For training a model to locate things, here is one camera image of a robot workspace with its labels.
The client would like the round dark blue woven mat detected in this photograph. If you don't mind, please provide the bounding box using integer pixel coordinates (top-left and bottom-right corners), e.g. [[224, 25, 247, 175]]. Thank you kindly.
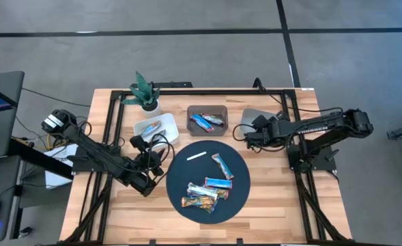
[[165, 139, 252, 226]]

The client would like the silver green granola bar wrapper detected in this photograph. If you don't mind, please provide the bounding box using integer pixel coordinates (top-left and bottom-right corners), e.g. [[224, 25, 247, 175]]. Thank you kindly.
[[200, 113, 226, 126]]

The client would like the yellow cable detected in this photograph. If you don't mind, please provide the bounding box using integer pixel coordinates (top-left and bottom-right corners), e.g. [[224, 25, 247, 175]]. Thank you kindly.
[[12, 134, 69, 152]]

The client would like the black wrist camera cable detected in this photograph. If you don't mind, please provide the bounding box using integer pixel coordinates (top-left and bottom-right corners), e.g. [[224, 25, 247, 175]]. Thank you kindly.
[[145, 133, 176, 176], [232, 123, 257, 153]]

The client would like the green snake plant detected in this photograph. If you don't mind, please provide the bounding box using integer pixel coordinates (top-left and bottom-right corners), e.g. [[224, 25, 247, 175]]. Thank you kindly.
[[121, 70, 162, 107]]

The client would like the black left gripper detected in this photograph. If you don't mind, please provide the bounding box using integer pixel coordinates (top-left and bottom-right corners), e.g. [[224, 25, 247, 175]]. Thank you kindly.
[[128, 150, 166, 198]]

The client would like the black left wrist camera cable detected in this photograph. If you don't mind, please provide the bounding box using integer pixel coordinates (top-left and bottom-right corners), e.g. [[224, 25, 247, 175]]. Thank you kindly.
[[145, 133, 176, 176]]

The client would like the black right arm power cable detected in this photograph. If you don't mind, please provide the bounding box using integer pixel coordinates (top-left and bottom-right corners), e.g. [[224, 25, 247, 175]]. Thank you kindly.
[[253, 77, 345, 114]]

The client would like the grey plastic bin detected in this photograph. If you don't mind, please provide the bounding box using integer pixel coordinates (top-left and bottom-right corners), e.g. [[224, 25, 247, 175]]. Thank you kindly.
[[240, 108, 281, 138]]

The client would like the black power strip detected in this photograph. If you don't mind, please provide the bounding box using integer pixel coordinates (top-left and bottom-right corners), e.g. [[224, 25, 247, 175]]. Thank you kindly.
[[149, 81, 194, 90]]

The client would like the white mat label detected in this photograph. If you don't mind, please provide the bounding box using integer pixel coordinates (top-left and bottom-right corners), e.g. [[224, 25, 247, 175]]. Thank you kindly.
[[186, 151, 207, 161]]

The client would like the black floor cable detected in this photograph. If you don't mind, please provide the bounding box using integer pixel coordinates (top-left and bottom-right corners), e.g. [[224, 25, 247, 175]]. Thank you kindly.
[[20, 87, 92, 109]]

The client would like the grey side desk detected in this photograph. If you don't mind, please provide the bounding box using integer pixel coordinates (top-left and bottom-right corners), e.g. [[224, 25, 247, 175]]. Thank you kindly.
[[0, 155, 23, 245]]

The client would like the white paper sheet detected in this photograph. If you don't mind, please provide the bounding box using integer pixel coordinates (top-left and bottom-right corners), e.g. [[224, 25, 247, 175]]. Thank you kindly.
[[44, 143, 79, 189]]

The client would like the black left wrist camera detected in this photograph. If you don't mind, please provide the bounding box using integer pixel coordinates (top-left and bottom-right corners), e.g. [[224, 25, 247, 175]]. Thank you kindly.
[[130, 135, 147, 152]]

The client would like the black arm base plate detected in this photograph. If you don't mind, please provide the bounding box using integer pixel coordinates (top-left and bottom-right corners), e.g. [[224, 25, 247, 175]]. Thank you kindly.
[[287, 145, 339, 172], [71, 146, 121, 174]]

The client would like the white plastic bin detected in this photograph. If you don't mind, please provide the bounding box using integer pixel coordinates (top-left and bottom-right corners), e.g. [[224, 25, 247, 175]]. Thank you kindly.
[[132, 112, 180, 150]]

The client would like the black aluminium table frame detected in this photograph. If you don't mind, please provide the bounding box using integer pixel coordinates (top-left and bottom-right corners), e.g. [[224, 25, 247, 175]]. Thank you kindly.
[[63, 88, 351, 245]]

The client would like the brown plastic bin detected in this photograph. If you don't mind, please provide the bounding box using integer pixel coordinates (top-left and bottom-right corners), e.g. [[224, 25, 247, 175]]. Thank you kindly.
[[186, 105, 229, 137]]

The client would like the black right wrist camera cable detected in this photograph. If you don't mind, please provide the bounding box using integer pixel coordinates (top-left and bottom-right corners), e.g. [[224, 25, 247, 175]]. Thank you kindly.
[[232, 123, 257, 153]]

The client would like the white plant pot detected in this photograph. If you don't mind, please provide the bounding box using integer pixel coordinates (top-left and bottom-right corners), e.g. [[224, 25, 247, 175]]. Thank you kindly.
[[141, 100, 162, 119]]

